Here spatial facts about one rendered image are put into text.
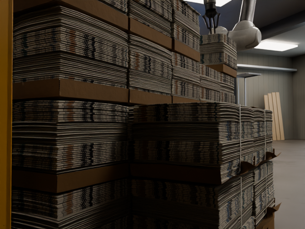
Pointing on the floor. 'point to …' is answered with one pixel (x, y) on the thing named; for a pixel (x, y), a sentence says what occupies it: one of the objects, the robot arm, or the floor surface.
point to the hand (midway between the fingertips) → (213, 33)
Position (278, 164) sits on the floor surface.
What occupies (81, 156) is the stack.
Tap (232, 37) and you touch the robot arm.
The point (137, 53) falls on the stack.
